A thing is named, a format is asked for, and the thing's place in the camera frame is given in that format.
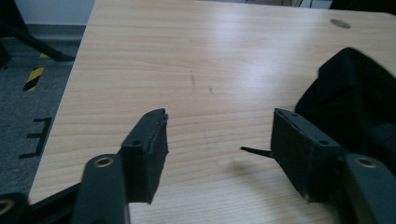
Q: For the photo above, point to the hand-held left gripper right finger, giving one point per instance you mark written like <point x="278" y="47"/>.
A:
<point x="299" y="155"/>

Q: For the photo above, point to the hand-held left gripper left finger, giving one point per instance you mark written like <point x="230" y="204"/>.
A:
<point x="143" y="161"/>

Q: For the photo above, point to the black cloth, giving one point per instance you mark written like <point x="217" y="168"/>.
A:
<point x="351" y="93"/>

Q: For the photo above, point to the black floor tape marking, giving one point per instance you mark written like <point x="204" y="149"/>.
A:
<point x="39" y="137"/>

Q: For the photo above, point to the yellow black striped floor tape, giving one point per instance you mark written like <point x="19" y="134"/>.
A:
<point x="33" y="79"/>

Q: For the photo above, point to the black metal stand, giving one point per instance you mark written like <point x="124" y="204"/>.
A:
<point x="25" y="34"/>

